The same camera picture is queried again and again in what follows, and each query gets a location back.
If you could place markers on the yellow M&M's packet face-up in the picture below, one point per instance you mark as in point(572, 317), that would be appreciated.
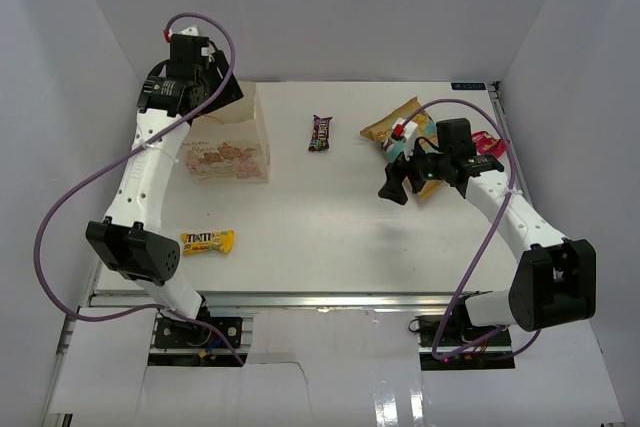
point(220, 241)

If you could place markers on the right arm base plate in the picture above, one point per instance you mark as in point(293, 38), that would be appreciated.
point(425, 327)

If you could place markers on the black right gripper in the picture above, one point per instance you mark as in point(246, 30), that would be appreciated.
point(394, 189)

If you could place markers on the cream bear paper bag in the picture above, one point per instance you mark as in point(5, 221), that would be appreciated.
point(230, 144)

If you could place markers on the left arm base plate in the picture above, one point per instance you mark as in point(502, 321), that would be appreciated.
point(176, 334)

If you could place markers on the tan popcorn chips bag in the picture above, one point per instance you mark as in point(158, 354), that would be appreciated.
point(381, 132)

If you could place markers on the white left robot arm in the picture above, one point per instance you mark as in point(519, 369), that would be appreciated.
point(128, 239)

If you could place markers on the brown M&M's packet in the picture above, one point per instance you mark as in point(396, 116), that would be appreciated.
point(320, 135)

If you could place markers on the aluminium table frame rail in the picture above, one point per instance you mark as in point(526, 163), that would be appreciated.
point(327, 301)

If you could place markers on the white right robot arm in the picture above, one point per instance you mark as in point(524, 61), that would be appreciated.
point(555, 279)

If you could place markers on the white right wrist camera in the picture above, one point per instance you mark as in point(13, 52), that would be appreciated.
point(403, 135)

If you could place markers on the small pink candy packet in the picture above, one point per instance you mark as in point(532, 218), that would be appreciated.
point(487, 144)

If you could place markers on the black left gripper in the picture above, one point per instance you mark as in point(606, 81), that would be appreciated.
point(222, 66)

